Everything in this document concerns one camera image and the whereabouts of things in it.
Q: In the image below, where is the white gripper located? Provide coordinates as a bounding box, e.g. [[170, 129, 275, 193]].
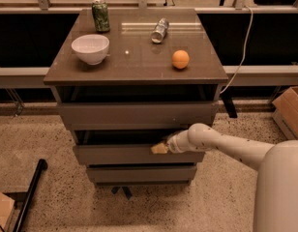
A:
[[151, 130, 191, 155]]

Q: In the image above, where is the grey drawer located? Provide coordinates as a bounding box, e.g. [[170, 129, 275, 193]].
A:
[[57, 101, 218, 131], [74, 144, 204, 165], [86, 165, 196, 184]]

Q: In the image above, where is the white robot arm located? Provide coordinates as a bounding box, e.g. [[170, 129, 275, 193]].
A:
[[151, 123, 298, 232]]

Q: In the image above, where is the grey top drawer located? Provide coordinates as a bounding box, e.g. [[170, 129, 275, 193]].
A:
[[57, 101, 218, 131]]

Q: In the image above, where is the grey bottom drawer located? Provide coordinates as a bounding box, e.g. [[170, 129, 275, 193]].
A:
[[86, 165, 196, 184]]

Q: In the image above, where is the grey drawer cabinet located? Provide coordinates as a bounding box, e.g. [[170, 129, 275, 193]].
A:
[[45, 9, 227, 186]]

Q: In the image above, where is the orange fruit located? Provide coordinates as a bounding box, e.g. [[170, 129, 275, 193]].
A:
[[171, 50, 190, 70]]

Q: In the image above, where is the silver can lying down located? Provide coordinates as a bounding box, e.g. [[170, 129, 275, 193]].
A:
[[151, 18, 169, 44]]

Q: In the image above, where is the black metal bar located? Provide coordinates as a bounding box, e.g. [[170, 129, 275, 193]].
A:
[[13, 159, 47, 232]]

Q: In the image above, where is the white ceramic bowl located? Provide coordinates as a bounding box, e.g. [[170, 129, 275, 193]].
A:
[[72, 34, 110, 65]]

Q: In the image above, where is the cardboard box right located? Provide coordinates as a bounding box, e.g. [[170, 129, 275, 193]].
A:
[[273, 86, 298, 139]]

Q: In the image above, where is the cardboard box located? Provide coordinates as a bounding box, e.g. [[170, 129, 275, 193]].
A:
[[0, 191, 15, 232], [273, 86, 298, 139]]

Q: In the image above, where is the green soda can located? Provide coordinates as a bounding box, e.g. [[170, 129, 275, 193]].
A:
[[92, 0, 110, 33]]

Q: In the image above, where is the cardboard box bottom left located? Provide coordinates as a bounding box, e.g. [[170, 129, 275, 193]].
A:
[[0, 191, 15, 232]]

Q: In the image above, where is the white cable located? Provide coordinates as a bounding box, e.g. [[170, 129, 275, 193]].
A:
[[219, 5, 254, 96]]

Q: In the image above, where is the metal railing frame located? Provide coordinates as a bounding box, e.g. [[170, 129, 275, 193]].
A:
[[0, 0, 298, 90]]

